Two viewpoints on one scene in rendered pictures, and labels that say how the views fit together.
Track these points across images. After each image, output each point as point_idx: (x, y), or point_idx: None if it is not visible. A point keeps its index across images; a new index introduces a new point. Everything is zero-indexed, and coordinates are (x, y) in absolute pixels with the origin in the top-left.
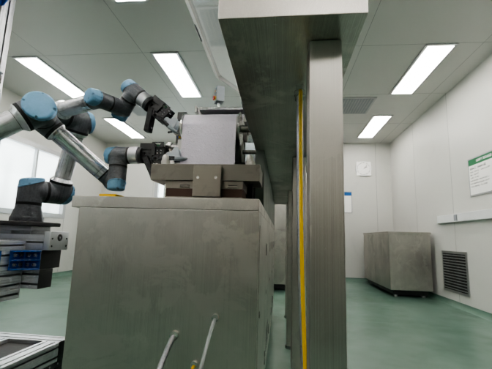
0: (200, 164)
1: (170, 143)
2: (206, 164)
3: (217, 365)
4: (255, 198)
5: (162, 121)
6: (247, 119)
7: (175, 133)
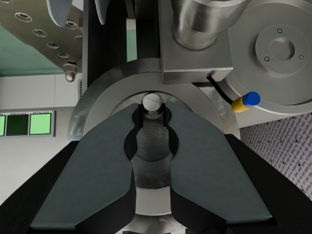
0: (7, 26)
1: (175, 9)
2: (16, 33)
3: None
4: (136, 33)
5: (17, 196)
6: (2, 109)
7: (141, 102)
